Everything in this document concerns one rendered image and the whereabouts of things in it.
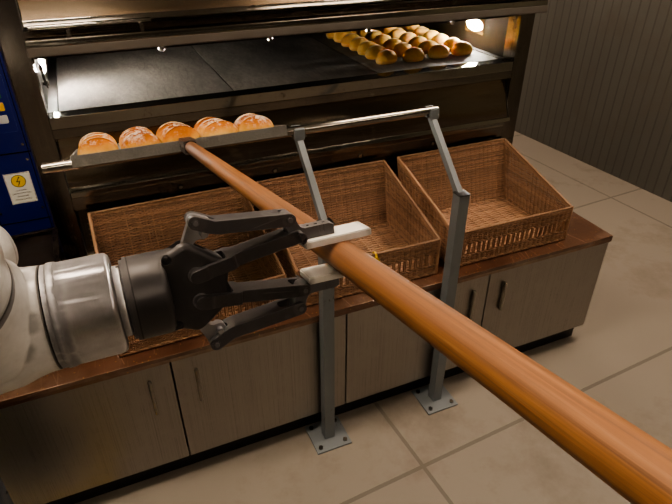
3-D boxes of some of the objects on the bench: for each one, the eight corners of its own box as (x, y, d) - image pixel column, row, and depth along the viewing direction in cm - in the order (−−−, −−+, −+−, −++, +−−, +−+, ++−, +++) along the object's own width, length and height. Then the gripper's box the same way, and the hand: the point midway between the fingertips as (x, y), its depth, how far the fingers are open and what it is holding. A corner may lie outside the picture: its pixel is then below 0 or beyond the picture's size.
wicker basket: (102, 276, 208) (84, 210, 193) (249, 243, 228) (242, 181, 213) (117, 360, 171) (96, 286, 156) (291, 312, 191) (287, 242, 176)
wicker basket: (257, 241, 229) (252, 179, 214) (382, 216, 247) (385, 157, 232) (296, 310, 191) (293, 241, 176) (440, 274, 209) (448, 209, 194)
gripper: (101, 203, 50) (345, 162, 58) (138, 360, 55) (357, 302, 63) (103, 223, 43) (378, 173, 51) (145, 399, 49) (388, 329, 57)
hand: (335, 252), depth 56 cm, fingers closed on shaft, 3 cm apart
